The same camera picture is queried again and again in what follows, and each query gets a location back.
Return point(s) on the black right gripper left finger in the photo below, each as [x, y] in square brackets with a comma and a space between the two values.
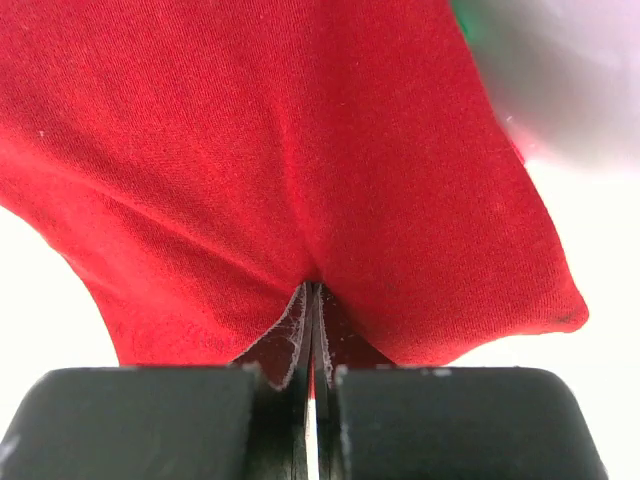
[243, 420]

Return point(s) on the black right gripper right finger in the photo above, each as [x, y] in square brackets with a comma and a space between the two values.
[378, 420]

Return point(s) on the dark red t-shirt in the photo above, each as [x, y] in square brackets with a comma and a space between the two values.
[195, 161]

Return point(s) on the green folded t-shirt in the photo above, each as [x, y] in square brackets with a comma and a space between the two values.
[466, 20]

